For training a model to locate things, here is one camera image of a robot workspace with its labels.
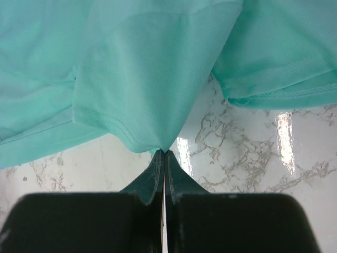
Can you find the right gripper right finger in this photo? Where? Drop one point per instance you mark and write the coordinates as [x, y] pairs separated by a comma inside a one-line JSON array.
[[177, 181]]

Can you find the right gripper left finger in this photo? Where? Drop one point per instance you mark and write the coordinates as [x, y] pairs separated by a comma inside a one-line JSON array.
[[149, 184]]

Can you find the teal t shirt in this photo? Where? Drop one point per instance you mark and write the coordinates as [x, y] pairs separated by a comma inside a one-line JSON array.
[[72, 71]]

